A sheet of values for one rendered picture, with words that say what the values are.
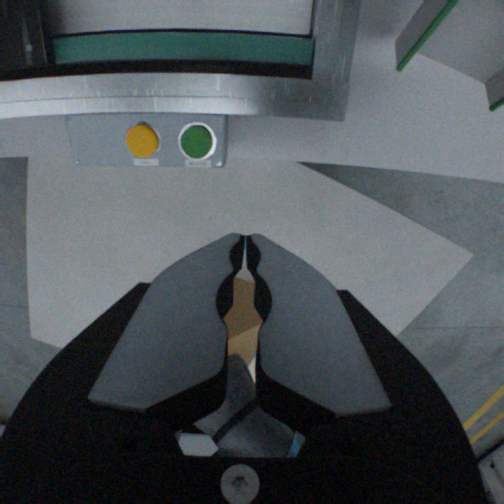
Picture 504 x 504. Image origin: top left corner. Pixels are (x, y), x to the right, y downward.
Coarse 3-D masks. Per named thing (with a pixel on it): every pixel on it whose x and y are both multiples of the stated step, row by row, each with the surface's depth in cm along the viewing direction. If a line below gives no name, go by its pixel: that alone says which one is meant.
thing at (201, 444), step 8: (192, 424) 268; (184, 432) 260; (192, 432) 261; (200, 432) 262; (184, 440) 251; (192, 440) 251; (200, 440) 252; (208, 440) 253; (184, 448) 244; (192, 448) 245; (200, 448) 246; (208, 448) 247; (216, 448) 247
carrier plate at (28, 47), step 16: (0, 0) 24; (16, 0) 25; (32, 0) 25; (0, 16) 25; (16, 16) 26; (32, 16) 26; (48, 16) 27; (0, 32) 26; (16, 32) 27; (32, 32) 27; (48, 32) 28; (0, 48) 27; (16, 48) 27; (32, 48) 28; (48, 48) 28; (0, 64) 28; (16, 64) 28; (32, 64) 29; (48, 64) 30
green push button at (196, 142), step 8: (192, 128) 34; (200, 128) 34; (184, 136) 34; (192, 136) 34; (200, 136) 34; (208, 136) 34; (184, 144) 34; (192, 144) 34; (200, 144) 35; (208, 144) 35; (184, 152) 35; (192, 152) 35; (200, 152) 35; (208, 152) 35
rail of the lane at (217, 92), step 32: (192, 64) 30; (0, 96) 31; (32, 96) 32; (64, 96) 32; (96, 96) 33; (128, 96) 32; (160, 96) 32; (192, 96) 33; (224, 96) 33; (256, 96) 33; (288, 96) 33; (320, 96) 33
